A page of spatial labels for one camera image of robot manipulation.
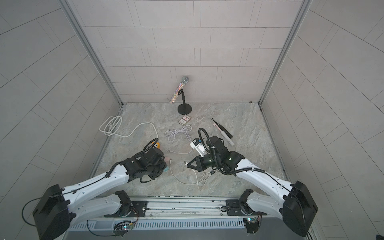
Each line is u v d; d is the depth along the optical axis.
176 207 0.72
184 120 1.05
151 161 0.60
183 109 1.12
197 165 0.63
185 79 0.93
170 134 0.97
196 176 0.83
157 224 0.68
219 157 0.58
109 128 1.02
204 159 0.64
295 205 0.38
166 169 0.72
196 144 0.67
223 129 0.99
